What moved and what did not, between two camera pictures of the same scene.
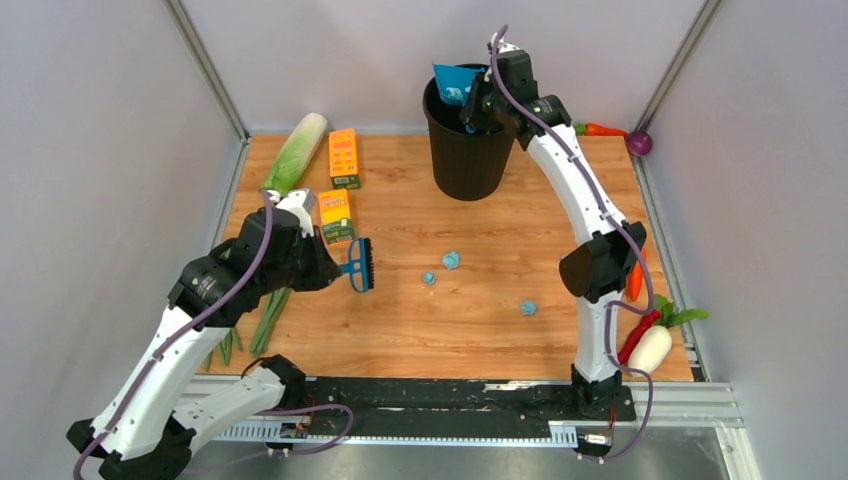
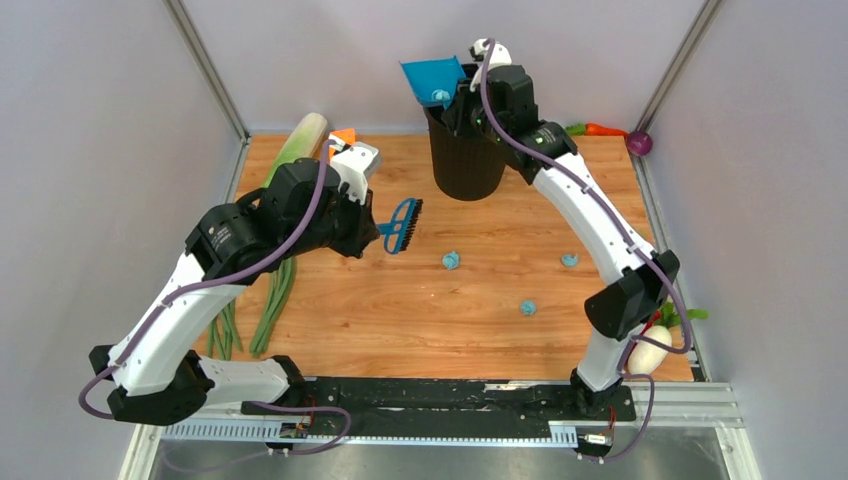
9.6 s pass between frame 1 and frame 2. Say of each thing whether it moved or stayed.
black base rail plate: stayed
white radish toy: stayed
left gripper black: moved
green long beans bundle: stayed
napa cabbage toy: stayed
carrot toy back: stayed
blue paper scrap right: stayed
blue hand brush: moved
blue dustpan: moved
